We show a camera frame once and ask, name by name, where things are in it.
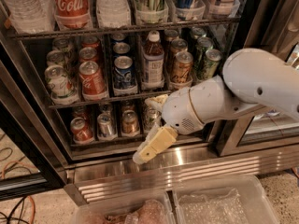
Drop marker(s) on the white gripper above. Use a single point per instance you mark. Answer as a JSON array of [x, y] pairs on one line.
[[177, 112]]

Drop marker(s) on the red coke can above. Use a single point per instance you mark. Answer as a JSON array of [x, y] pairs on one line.
[[91, 41], [92, 78], [88, 54]]

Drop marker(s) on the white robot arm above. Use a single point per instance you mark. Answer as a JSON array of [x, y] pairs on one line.
[[251, 79]]

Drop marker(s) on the bottom shelf white green can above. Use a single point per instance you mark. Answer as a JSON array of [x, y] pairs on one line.
[[152, 118]]

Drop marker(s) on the bottom shelf orange can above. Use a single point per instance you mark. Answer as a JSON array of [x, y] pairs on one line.
[[129, 122]]

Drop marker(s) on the front orange gold can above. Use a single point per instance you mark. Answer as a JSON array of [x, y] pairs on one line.
[[181, 67]]

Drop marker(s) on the orange gold can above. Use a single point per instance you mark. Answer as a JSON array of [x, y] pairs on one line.
[[169, 36], [181, 67], [176, 46]]

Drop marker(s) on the bottom shelf silver can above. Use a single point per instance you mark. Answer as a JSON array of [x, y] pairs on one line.
[[106, 126]]

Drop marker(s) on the front blue pepsi can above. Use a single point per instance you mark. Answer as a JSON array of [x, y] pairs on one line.
[[124, 74]]

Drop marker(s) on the bottom shelf red can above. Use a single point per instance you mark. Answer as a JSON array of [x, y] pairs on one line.
[[81, 130]]

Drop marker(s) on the rear orange gold can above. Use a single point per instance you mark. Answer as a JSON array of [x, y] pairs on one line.
[[169, 36]]

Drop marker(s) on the steel fridge bottom grille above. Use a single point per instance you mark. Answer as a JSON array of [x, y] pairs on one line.
[[93, 181]]

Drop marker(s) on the rear blue can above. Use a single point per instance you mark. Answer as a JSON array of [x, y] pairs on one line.
[[117, 38]]

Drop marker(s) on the front white green can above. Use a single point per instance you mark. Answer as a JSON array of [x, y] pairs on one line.
[[58, 81]]

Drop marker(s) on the rear white green can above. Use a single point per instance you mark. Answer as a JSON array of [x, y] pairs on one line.
[[65, 45]]

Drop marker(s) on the fridge left open door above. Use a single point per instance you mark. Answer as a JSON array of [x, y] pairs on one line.
[[21, 123]]

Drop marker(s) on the fridge right glass door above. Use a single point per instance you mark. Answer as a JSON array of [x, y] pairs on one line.
[[271, 25]]

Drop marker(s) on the tea bottle white cap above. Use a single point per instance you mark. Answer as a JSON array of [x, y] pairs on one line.
[[153, 58]]

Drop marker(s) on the left clear plastic bin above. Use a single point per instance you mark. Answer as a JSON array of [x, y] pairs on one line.
[[143, 207]]

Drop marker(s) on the clear plastic bin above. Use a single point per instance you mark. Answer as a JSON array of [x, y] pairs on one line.
[[143, 207], [237, 199]]

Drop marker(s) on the right clear plastic bin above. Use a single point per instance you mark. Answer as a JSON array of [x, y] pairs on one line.
[[237, 199]]

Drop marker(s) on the clear water bottle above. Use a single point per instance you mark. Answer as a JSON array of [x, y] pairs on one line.
[[31, 16], [113, 13]]

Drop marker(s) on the large coca cola bottle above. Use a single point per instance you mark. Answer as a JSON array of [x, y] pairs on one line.
[[72, 14]]

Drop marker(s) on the left clear water bottle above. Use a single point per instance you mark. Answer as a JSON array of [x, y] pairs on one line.
[[31, 16]]

